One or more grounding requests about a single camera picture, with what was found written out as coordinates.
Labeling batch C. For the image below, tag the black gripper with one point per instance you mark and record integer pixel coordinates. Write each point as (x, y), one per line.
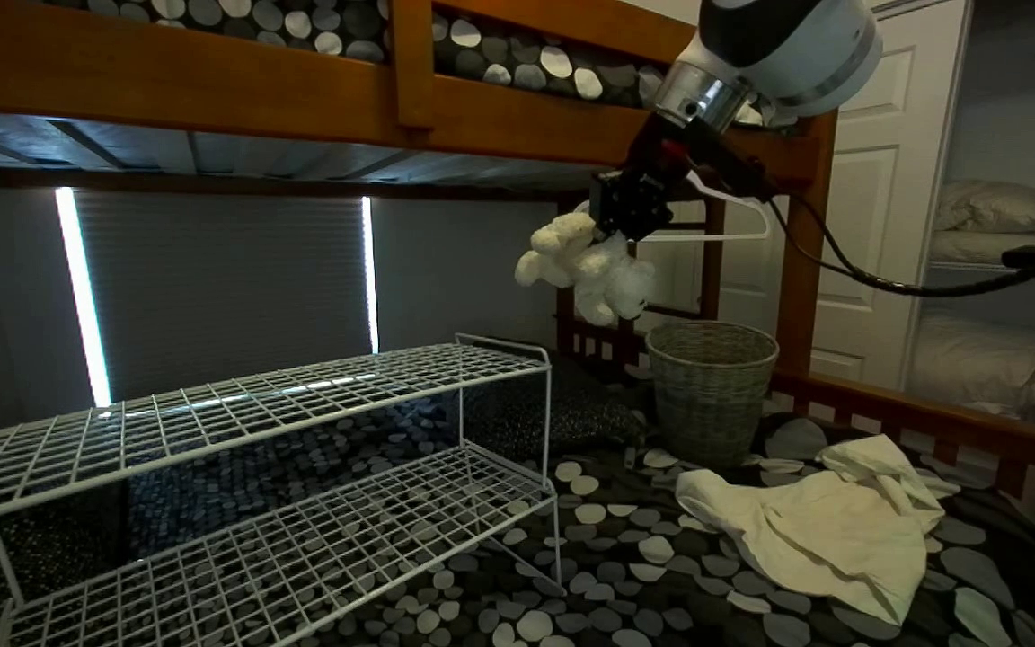
(650, 168)

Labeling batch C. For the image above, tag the white plush bear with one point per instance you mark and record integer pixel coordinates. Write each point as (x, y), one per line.
(591, 257)

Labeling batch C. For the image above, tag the white plastic clothes hanger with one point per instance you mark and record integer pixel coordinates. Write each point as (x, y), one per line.
(719, 239)

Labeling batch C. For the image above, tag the grey window blind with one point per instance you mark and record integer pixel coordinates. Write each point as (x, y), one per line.
(0, 312)
(468, 263)
(217, 289)

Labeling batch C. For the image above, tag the woven wicker basket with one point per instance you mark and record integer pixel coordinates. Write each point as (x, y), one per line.
(710, 388)

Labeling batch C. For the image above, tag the polka dot bunk mattress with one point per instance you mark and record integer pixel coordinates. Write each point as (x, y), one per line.
(518, 59)

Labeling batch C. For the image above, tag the white panel door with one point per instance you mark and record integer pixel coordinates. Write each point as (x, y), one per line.
(888, 180)

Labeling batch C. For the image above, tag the polka dot bedspread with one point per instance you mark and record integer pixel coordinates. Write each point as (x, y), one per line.
(663, 561)

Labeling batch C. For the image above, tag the cream cloth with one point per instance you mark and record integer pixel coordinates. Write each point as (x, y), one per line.
(829, 527)

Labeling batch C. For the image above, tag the white bedding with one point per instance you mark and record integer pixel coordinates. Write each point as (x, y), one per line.
(971, 360)

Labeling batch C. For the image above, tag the white pillow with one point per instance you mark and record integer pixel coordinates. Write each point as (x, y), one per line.
(1008, 205)

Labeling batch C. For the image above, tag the wooden bunk bed frame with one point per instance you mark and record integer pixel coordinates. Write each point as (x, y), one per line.
(181, 78)

